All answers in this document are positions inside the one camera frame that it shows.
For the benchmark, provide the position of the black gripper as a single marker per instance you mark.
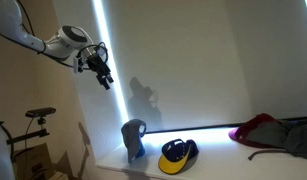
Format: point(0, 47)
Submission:
point(96, 59)

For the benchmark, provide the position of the black cap with yellow brim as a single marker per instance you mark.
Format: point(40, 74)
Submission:
point(176, 154)

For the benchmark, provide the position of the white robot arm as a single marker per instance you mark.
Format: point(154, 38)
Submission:
point(70, 46)

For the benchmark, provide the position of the grey cap with emblem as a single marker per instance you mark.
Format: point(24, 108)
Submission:
point(132, 132)

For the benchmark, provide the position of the maroon cap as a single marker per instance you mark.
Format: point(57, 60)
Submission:
point(240, 133)

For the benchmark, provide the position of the dark grey cap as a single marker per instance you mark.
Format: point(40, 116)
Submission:
point(284, 138)

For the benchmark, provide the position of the white roller blind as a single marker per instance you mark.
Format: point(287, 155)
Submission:
point(192, 63)

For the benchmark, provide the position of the cardboard box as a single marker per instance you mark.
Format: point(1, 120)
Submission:
point(33, 163)

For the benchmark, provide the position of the black camera on stand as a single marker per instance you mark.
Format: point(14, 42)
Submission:
point(40, 115)

